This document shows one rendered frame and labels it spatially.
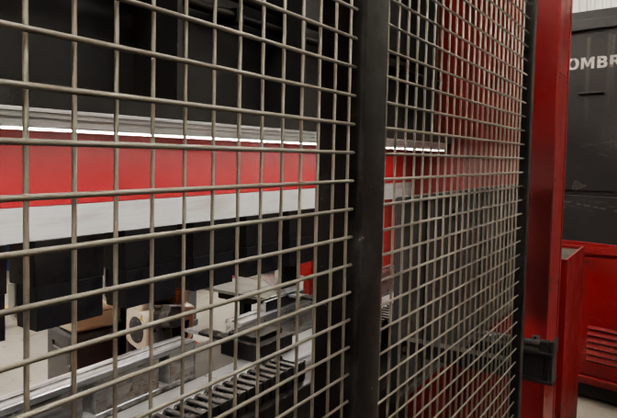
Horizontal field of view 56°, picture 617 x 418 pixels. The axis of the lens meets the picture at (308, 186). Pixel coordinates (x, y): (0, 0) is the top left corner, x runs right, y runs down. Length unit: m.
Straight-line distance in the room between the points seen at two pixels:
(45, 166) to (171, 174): 0.31
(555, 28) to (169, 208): 1.60
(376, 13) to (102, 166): 0.80
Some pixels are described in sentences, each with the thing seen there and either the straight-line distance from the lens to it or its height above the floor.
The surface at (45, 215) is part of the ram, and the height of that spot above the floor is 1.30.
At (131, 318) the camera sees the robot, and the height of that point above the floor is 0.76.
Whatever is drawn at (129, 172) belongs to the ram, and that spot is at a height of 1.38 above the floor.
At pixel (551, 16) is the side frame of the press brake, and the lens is 2.41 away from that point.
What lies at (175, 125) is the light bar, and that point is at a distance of 1.07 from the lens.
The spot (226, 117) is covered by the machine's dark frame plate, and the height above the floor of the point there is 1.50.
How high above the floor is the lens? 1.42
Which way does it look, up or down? 3 degrees down
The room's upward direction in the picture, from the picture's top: 1 degrees clockwise
